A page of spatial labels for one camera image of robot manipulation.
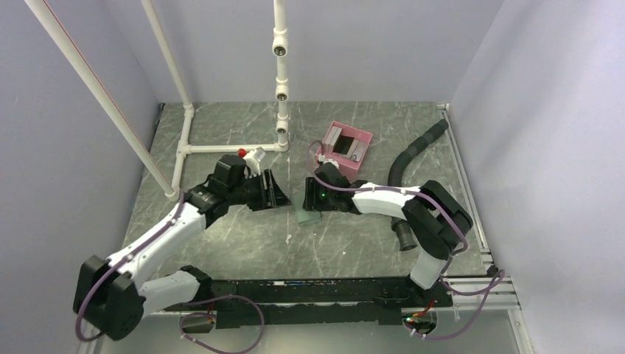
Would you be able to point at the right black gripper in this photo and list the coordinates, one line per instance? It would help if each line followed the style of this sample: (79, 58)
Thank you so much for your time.
(311, 201)

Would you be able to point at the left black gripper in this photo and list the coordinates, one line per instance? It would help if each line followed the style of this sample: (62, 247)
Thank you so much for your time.
(277, 198)

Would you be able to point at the green card holder wallet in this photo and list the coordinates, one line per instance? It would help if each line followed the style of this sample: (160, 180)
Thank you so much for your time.
(303, 216)

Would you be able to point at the pink plastic tray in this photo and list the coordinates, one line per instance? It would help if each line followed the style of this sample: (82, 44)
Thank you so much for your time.
(349, 151)

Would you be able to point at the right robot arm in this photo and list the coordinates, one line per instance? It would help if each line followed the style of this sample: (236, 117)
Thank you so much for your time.
(438, 221)

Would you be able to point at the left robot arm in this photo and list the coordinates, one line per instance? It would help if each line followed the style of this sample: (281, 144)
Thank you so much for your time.
(114, 294)

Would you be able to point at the grey card stack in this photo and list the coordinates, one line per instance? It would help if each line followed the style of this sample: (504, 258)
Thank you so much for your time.
(331, 138)

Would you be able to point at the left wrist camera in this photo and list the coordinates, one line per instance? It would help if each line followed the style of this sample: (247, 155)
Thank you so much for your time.
(232, 171)

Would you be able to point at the white pvc pipe frame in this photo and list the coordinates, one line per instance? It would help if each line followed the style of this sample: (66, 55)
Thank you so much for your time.
(45, 15)

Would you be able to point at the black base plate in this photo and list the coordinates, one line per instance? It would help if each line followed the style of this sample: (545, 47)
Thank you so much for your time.
(384, 300)

